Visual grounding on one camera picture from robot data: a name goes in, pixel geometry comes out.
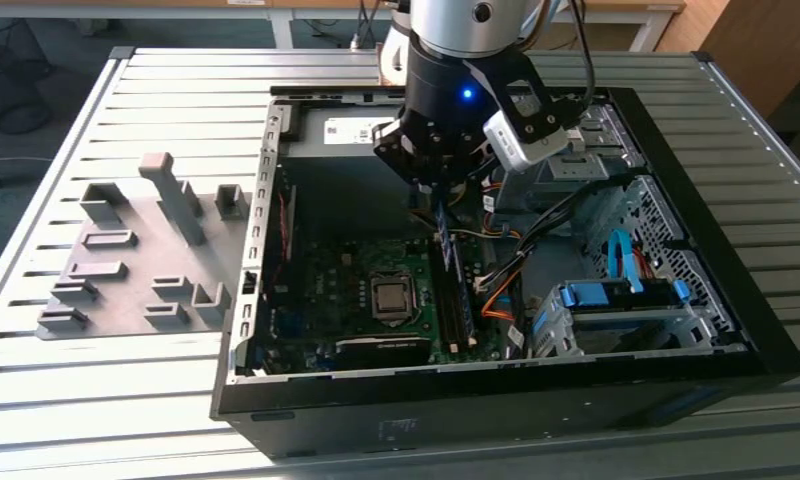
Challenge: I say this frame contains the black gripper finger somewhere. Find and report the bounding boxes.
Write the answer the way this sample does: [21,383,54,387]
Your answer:
[439,132,501,194]
[372,119,441,194]

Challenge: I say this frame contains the grey power supply unit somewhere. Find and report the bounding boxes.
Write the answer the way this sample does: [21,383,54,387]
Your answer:
[283,107,419,226]

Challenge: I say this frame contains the tall metal drive cage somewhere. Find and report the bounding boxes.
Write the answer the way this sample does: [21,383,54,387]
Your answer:
[489,99,648,214]

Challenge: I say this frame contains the silver CPU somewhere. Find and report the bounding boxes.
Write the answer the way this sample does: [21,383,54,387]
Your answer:
[375,283,413,313]

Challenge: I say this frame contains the green motherboard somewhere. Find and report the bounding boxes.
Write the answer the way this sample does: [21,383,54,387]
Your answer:
[259,234,508,374]

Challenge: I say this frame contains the blue carrier with black disk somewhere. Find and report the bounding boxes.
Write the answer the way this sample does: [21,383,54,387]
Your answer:
[559,279,694,311]

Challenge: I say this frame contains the white-framed wooden desk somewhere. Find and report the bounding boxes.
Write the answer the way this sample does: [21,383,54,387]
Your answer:
[225,0,687,52]

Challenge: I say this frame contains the black graphics card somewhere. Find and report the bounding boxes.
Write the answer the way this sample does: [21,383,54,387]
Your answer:
[332,333,435,371]

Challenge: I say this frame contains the low metal disk bay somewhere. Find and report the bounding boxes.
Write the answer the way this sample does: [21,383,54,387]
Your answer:
[530,279,748,359]

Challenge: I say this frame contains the grey parts rack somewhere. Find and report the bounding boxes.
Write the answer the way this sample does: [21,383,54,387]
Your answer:
[33,152,252,343]

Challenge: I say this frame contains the brown wooden cabinet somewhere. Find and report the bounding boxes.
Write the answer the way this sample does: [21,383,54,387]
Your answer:
[656,0,800,119]

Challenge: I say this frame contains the black open PC case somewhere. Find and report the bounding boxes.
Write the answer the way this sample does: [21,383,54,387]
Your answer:
[209,84,800,459]

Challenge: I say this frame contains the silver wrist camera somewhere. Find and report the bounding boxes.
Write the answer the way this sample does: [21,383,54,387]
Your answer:
[483,108,574,175]

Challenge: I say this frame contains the black camera bracket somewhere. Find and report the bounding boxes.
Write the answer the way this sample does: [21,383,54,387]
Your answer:
[463,54,583,146]

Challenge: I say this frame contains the multicolour power wires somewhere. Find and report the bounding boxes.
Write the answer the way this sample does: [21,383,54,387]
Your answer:
[453,227,525,242]

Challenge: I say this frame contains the black cable bundle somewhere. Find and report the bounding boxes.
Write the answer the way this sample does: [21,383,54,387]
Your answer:
[485,177,632,291]

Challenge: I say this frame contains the thin red wire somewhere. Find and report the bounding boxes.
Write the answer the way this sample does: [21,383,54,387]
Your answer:
[277,189,293,262]

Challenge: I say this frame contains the black camera cable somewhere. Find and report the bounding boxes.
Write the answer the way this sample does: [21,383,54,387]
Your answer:
[568,0,599,110]

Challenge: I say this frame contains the orange flat data wire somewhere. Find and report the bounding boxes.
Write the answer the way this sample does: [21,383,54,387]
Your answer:
[480,269,530,320]

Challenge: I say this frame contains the blue flat data wire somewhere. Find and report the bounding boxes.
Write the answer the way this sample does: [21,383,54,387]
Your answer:
[606,228,646,294]

